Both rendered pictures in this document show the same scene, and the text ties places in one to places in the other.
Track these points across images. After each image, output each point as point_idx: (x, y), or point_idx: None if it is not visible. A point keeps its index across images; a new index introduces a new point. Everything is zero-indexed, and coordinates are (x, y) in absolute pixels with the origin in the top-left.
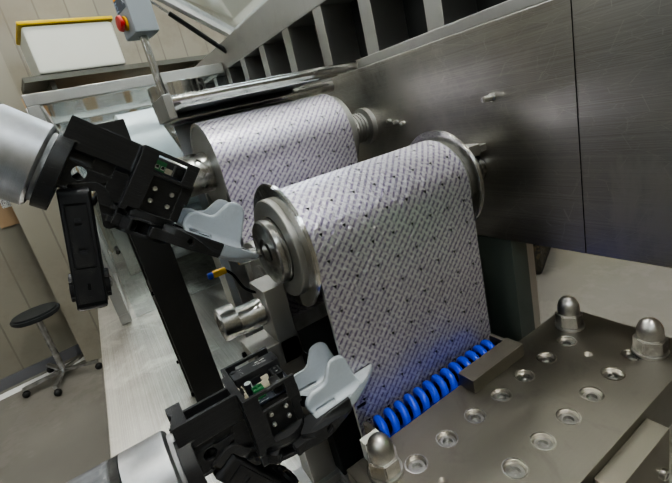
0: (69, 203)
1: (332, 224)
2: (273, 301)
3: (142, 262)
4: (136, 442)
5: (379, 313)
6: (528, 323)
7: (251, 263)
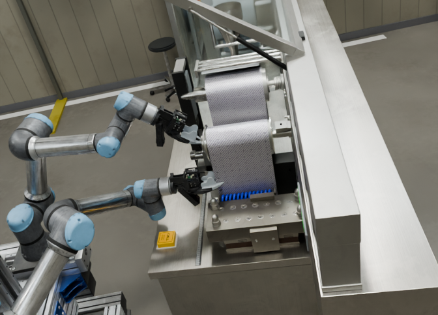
0: (157, 126)
1: (215, 146)
2: (204, 154)
3: None
4: (176, 167)
5: (229, 170)
6: None
7: None
